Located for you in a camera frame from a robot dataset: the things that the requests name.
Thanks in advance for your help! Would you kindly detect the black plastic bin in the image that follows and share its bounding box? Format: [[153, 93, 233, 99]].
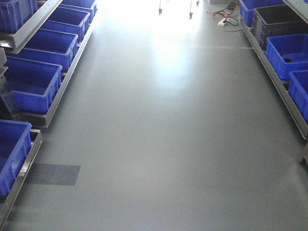
[[251, 5, 308, 51]]

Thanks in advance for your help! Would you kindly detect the blue plastic bin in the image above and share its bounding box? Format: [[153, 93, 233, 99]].
[[0, 119, 32, 197], [5, 56, 62, 115], [265, 34, 308, 81]]

